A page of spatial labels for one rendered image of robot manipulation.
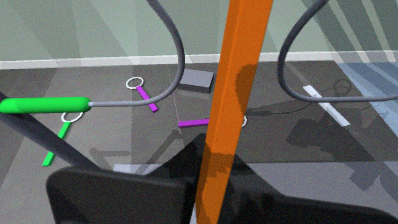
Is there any purple handle with white loop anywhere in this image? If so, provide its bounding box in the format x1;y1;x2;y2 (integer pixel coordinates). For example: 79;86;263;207
126;77;158;113
179;116;247;128

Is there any orange handle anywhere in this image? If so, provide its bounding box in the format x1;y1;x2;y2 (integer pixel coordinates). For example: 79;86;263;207
195;0;273;224

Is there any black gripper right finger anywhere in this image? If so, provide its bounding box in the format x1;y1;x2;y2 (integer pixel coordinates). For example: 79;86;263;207
217;153;398;224

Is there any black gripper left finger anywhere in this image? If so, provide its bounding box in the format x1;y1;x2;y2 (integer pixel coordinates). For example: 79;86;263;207
46;133;207;224

